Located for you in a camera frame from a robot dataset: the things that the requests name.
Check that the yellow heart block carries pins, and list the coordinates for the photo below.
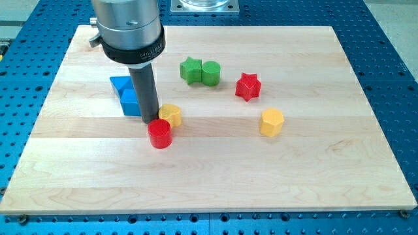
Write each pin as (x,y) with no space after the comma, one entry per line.
(172,114)

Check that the green star block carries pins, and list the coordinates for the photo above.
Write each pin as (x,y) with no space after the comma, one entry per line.
(191,70)

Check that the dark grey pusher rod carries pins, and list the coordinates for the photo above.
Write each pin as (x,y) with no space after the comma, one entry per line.
(145,90)

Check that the red cylinder block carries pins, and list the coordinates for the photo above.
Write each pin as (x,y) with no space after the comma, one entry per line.
(160,134)

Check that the green cylinder block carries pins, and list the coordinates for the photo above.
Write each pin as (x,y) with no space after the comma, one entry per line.
(211,73)

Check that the light wooden board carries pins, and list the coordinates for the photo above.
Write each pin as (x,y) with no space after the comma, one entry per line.
(84,156)

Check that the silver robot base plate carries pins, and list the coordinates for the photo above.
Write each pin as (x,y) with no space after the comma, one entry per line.
(217,7)

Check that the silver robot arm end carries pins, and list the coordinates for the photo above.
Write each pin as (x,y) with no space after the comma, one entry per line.
(129,31)

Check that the red star block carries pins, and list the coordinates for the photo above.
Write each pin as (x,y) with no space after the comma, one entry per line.
(248,86)

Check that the blue angular block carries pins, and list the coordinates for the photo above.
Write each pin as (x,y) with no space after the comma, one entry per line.
(123,88)

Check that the yellow hexagon block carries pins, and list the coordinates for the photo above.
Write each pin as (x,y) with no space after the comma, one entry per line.
(271,122)

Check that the blue perforated table plate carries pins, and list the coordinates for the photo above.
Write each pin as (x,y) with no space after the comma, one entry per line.
(33,60)

